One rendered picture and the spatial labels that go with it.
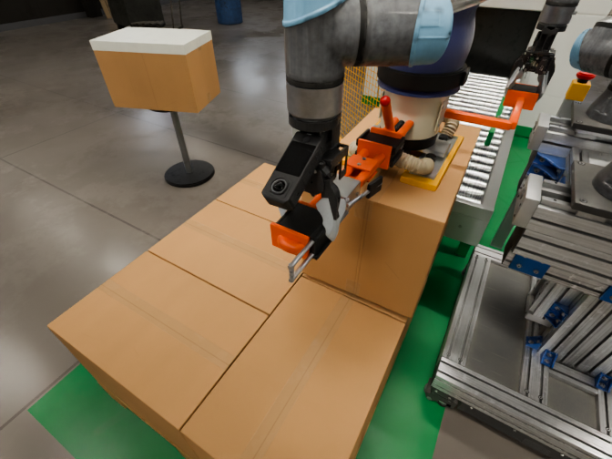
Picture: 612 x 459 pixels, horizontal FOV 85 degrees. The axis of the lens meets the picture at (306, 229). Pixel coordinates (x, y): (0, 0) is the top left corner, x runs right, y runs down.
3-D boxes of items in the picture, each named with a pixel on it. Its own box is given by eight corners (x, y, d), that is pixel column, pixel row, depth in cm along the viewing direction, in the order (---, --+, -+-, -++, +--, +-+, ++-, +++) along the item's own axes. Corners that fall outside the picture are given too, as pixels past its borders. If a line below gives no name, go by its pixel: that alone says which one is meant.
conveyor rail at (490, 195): (515, 92, 307) (525, 70, 295) (522, 93, 305) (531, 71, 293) (467, 239, 158) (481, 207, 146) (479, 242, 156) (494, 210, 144)
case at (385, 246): (363, 189, 160) (375, 107, 133) (450, 215, 145) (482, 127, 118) (301, 272, 120) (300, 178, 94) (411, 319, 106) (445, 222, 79)
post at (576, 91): (491, 239, 217) (573, 78, 151) (503, 243, 214) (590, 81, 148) (490, 246, 213) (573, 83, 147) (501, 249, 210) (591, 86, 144)
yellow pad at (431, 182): (432, 135, 114) (435, 120, 111) (463, 141, 111) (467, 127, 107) (399, 181, 93) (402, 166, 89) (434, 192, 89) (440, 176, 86)
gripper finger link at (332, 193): (347, 216, 52) (331, 164, 48) (343, 220, 51) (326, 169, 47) (322, 216, 55) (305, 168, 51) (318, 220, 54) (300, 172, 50)
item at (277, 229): (297, 219, 64) (296, 198, 61) (331, 232, 62) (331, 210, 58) (271, 245, 59) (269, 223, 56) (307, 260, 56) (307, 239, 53)
